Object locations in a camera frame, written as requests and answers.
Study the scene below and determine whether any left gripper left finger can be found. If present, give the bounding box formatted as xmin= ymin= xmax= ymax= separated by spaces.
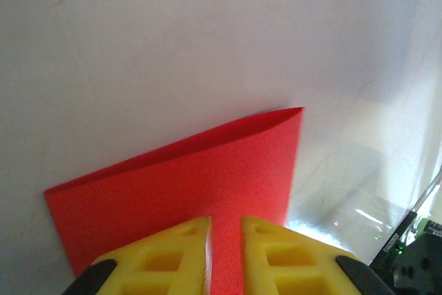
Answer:
xmin=61 ymin=216 xmax=211 ymax=295

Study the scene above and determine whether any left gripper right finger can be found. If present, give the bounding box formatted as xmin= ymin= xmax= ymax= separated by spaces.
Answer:
xmin=240 ymin=216 xmax=394 ymax=295

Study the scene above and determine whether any red paper sheet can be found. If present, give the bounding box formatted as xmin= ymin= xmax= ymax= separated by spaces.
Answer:
xmin=44 ymin=106 xmax=305 ymax=295

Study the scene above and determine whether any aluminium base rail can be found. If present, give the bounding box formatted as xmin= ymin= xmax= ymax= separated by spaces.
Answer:
xmin=412 ymin=165 xmax=442 ymax=216

